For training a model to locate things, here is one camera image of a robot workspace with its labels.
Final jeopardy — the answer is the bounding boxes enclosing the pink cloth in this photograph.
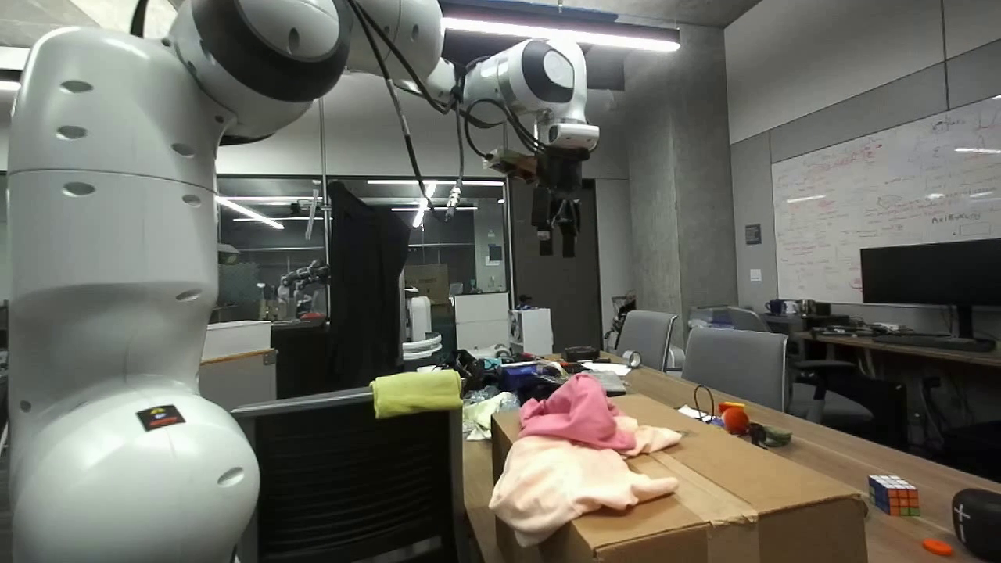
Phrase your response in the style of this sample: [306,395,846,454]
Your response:
[517,374,641,454]

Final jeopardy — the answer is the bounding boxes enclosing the long ceiling light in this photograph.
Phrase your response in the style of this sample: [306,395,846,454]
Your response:
[441,11,687,57]

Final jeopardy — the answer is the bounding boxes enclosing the black cloth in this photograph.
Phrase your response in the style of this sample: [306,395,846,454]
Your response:
[457,353,601,406]

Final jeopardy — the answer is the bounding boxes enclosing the large black monitor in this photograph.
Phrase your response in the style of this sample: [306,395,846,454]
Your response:
[859,239,1001,342]

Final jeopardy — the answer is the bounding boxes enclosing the black round speaker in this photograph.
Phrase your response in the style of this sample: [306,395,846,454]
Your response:
[950,489,1001,563]

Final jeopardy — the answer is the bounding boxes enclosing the wide white cabinet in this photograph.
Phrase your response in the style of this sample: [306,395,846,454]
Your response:
[452,290,512,353]

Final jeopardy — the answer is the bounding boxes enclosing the dark door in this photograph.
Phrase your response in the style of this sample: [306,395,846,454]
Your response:
[509,176,605,358]

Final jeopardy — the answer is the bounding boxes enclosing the wooden side desk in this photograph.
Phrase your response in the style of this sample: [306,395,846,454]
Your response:
[199,346,282,406]

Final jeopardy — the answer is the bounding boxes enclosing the narrow white cabinet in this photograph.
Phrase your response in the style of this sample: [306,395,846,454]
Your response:
[517,308,556,361]

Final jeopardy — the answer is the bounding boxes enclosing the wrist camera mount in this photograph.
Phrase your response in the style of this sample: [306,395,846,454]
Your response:
[486,144,543,178]

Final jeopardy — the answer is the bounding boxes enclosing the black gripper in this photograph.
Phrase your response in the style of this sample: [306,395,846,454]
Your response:
[530,148,588,259]

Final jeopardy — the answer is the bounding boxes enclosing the wall whiteboard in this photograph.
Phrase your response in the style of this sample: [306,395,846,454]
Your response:
[770,94,1001,308]

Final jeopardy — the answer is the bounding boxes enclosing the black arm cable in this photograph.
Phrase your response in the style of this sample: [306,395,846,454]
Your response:
[345,0,549,227]

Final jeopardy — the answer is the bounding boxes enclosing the pale crumpled plastic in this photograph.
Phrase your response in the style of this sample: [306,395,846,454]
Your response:
[465,386,522,440]

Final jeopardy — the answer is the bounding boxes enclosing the long wooden desk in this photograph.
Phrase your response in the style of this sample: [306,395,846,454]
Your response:
[807,333,1001,378]

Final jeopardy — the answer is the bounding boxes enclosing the white rectangular box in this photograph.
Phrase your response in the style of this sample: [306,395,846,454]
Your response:
[201,319,276,364]

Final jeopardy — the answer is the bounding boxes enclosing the dark green object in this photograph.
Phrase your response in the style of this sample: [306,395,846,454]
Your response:
[747,418,796,454]

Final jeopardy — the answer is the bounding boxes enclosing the black keyboard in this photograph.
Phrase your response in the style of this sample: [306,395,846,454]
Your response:
[873,333,997,353]

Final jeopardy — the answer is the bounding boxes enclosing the large cardboard box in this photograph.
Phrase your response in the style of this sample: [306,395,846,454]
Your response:
[492,392,873,563]

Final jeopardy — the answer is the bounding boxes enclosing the orange ball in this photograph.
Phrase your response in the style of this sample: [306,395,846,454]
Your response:
[718,402,753,437]

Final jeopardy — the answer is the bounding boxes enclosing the grey office chair with headrest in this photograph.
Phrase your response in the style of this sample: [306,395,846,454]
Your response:
[229,386,468,563]

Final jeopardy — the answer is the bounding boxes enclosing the Rubik's cube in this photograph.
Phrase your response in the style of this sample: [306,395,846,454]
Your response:
[867,472,926,522]

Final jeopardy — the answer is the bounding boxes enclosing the white papers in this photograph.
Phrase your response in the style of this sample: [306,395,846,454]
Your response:
[577,358,637,381]

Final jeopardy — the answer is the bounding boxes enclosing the yellow cloth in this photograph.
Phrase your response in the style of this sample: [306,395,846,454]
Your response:
[371,365,468,424]

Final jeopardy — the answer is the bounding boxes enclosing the long wooden table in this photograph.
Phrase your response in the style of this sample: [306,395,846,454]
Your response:
[457,364,1001,563]

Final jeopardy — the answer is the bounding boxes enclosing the peach cloth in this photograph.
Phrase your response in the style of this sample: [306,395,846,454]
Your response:
[486,413,687,550]

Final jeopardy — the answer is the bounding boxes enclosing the white canister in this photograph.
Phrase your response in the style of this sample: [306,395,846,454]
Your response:
[405,294,436,342]

